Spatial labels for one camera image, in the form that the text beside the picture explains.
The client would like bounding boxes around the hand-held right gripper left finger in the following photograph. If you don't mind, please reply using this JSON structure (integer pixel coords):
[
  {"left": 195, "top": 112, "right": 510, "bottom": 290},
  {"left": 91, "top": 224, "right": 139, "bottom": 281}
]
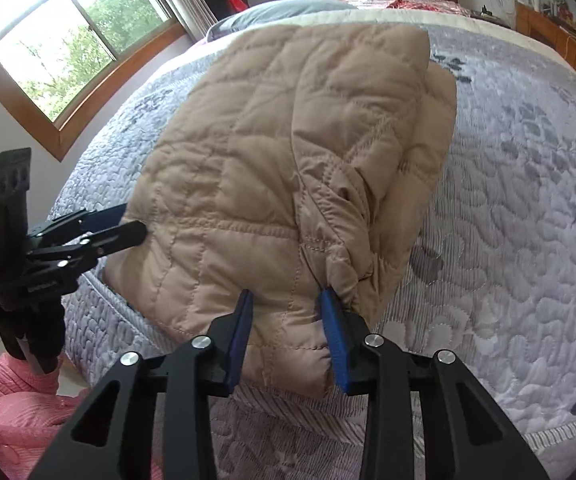
[{"left": 28, "top": 289, "right": 255, "bottom": 480}]

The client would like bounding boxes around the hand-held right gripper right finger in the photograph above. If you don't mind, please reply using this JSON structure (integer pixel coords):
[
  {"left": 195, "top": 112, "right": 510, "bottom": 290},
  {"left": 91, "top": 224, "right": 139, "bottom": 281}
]
[{"left": 316, "top": 287, "right": 551, "bottom": 480}]

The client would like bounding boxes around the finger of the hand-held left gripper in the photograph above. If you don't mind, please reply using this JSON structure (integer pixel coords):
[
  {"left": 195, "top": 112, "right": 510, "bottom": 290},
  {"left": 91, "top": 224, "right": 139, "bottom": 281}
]
[
  {"left": 85, "top": 204, "right": 129, "bottom": 233},
  {"left": 80, "top": 221, "right": 147, "bottom": 256}
]

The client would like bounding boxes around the tan quilted jacket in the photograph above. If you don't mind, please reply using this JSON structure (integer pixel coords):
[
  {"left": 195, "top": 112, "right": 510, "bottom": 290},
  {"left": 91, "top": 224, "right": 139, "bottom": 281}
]
[{"left": 102, "top": 24, "right": 458, "bottom": 400}]

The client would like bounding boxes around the person's left forearm pink sleeve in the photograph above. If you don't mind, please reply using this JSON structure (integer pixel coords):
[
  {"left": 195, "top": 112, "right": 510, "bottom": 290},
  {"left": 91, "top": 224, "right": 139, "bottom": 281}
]
[{"left": 0, "top": 352, "right": 93, "bottom": 480}]

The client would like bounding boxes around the person's left hand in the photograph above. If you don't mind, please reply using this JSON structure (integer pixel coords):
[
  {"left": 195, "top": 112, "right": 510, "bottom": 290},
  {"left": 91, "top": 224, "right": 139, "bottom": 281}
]
[{"left": 0, "top": 302, "right": 66, "bottom": 375}]

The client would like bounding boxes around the wooden framed window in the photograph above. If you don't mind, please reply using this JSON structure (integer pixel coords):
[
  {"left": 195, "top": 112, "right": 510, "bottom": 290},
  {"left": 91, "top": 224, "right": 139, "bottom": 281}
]
[{"left": 0, "top": 0, "right": 189, "bottom": 161}]

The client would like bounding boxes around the grey floral bed quilt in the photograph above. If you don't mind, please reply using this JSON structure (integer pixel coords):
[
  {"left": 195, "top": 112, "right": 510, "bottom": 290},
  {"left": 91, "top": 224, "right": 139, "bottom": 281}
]
[{"left": 50, "top": 12, "right": 576, "bottom": 480}]

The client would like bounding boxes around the grey pillow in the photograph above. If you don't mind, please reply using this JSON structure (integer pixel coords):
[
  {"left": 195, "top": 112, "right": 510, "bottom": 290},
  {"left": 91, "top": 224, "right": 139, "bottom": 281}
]
[{"left": 207, "top": 0, "right": 359, "bottom": 41}]

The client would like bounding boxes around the red plaid cloth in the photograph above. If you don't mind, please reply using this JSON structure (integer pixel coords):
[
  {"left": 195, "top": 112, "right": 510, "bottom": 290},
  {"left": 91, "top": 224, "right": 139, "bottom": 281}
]
[{"left": 385, "top": 0, "right": 449, "bottom": 13}]

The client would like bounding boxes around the dark nightstand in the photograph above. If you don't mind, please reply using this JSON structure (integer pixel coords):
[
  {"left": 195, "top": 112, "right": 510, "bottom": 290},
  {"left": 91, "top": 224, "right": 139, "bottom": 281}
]
[{"left": 470, "top": 7, "right": 511, "bottom": 28}]

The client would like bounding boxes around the wooden desk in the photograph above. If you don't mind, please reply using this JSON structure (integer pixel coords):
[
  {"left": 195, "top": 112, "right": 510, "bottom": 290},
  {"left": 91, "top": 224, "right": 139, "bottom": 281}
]
[{"left": 514, "top": 1, "right": 576, "bottom": 66}]

